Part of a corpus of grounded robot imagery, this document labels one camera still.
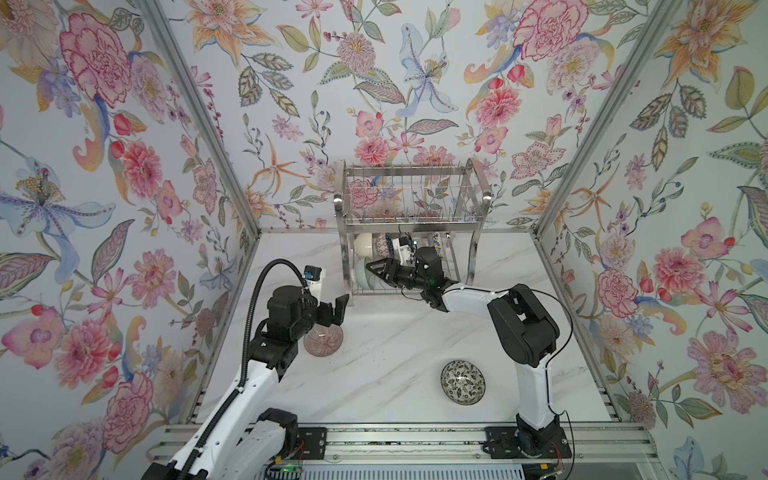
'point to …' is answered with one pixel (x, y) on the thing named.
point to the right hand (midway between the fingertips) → (368, 267)
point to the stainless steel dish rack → (407, 226)
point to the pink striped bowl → (323, 340)
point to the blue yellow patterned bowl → (436, 242)
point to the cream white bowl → (363, 244)
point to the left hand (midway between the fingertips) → (337, 293)
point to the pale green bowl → (365, 278)
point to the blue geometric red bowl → (384, 245)
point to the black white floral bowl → (462, 382)
